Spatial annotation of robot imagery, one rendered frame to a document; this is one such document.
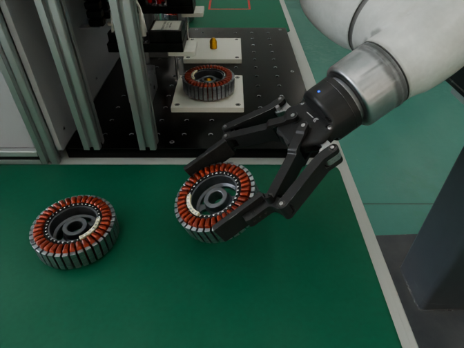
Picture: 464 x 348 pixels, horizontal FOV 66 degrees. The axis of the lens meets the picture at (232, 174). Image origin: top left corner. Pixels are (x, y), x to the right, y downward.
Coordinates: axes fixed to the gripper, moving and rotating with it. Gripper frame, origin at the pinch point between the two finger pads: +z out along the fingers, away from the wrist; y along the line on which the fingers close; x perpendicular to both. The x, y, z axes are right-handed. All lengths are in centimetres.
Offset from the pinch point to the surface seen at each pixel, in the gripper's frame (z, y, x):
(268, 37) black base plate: -32, 63, -23
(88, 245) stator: 17.1, 2.0, 3.6
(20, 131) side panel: 22.6, 29.1, 10.4
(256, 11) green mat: -41, 94, -30
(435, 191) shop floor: -69, 47, -131
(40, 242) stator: 21.9, 4.6, 6.7
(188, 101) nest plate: -3.2, 33.5, -6.8
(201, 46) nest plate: -14, 61, -12
